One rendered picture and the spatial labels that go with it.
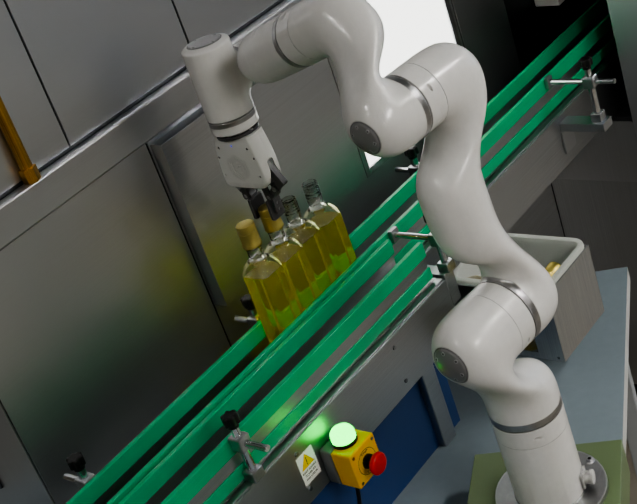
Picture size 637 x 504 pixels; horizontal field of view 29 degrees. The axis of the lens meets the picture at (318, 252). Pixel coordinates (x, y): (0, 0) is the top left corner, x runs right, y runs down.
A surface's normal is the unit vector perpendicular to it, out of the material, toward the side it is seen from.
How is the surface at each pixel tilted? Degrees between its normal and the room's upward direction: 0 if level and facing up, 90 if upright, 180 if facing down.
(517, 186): 90
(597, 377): 0
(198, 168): 90
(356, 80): 44
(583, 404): 0
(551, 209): 90
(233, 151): 88
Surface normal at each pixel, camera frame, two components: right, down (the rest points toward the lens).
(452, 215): -0.10, 0.49
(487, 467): -0.32, -0.82
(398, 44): 0.76, 0.07
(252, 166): -0.52, 0.53
